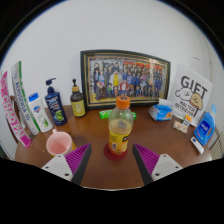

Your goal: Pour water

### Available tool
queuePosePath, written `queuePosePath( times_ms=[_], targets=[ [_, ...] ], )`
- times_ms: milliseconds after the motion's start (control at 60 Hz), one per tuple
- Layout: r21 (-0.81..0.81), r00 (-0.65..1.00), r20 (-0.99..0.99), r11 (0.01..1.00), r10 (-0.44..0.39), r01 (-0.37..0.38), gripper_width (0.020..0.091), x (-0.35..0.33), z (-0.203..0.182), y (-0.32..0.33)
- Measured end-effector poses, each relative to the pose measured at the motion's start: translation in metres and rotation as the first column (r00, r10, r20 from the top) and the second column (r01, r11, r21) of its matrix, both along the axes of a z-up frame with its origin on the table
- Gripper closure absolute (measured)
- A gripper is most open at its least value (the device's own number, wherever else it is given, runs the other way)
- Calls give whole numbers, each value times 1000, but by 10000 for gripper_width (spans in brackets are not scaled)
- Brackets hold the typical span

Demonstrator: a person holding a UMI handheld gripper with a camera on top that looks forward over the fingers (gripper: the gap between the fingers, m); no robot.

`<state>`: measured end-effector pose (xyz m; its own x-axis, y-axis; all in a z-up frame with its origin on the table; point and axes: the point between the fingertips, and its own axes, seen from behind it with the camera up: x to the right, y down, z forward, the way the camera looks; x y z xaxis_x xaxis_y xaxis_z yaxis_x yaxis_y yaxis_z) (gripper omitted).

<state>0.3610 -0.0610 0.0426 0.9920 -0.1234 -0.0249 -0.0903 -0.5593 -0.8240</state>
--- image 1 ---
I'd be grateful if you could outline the blue white shuttlecock tube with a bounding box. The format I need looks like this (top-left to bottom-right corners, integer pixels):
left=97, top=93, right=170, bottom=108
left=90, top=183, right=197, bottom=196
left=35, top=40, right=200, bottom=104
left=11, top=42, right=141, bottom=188
left=11, top=60, right=41, bottom=136

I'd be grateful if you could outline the dark blue pump bottle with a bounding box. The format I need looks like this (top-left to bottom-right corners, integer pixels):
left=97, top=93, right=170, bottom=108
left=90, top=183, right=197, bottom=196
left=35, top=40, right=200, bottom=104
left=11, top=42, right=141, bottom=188
left=44, top=77, right=69, bottom=127

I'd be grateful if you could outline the white paper bag dog print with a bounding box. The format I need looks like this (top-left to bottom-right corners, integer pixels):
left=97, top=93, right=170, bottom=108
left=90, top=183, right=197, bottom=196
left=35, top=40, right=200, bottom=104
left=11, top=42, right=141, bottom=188
left=167, top=57, right=214, bottom=127

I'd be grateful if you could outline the white remote control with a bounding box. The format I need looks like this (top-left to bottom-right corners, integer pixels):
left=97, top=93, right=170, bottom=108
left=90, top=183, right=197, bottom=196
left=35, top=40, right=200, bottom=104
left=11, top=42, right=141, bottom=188
left=190, top=136, right=205, bottom=155

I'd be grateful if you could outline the orange-capped juice bottle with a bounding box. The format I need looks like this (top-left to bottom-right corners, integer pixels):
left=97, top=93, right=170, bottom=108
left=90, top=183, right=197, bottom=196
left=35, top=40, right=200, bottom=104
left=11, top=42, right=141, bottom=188
left=107, top=95, right=135, bottom=157

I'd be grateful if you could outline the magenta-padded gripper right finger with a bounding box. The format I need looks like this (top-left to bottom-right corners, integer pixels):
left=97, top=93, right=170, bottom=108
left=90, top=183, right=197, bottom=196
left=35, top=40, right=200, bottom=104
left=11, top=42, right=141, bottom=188
left=131, top=143, right=184, bottom=186

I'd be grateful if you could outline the blue tissue pack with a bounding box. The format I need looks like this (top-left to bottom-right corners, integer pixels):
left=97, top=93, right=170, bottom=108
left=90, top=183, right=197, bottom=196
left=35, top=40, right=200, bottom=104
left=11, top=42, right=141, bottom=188
left=148, top=98, right=174, bottom=122

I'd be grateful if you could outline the white blue-capped shampoo bottle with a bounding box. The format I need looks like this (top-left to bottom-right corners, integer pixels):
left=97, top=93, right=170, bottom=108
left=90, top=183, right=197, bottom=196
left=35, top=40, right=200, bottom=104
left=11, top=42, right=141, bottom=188
left=27, top=92, right=54, bottom=134

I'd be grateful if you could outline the dark amber pump bottle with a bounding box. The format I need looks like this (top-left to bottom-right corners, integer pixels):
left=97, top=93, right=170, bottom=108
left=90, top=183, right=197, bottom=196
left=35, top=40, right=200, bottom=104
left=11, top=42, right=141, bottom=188
left=69, top=78, right=87, bottom=118

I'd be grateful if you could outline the white wall radiator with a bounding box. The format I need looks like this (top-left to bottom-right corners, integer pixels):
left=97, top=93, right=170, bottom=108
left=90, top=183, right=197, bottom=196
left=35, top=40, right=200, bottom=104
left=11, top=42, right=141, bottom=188
left=209, top=128, right=224, bottom=160

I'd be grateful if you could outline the pink white shuttlecock tube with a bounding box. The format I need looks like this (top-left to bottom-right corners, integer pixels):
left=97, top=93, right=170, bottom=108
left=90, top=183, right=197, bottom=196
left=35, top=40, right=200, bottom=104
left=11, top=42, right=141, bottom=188
left=0, top=70, right=32, bottom=148

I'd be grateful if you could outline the pink yellow ceramic mug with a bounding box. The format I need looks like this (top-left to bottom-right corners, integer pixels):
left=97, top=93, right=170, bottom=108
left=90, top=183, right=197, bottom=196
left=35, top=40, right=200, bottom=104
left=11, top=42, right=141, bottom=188
left=45, top=128, right=77, bottom=157

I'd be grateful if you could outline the blue detergent bottle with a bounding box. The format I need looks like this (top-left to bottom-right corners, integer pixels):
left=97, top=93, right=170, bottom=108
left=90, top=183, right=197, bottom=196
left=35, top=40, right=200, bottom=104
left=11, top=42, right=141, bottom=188
left=193, top=104, right=218, bottom=147

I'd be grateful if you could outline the small beige snack packet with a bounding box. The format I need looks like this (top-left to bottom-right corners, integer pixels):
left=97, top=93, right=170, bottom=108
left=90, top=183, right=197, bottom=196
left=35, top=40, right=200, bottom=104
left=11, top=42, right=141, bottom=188
left=172, top=120, right=189, bottom=134

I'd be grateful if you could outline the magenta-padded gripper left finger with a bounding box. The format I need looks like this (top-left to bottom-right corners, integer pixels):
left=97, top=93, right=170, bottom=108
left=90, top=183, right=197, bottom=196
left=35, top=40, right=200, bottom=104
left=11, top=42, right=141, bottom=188
left=40, top=143, right=92, bottom=185

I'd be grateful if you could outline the small orange-topped white card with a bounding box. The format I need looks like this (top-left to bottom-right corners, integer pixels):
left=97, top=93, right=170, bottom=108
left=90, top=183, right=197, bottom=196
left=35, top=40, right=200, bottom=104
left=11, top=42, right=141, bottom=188
left=182, top=114, right=193, bottom=128

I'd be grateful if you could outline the black gold framed group photo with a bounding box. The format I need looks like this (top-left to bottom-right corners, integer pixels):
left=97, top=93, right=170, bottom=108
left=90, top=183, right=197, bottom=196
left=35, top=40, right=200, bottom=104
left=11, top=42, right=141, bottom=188
left=79, top=49, right=172, bottom=110

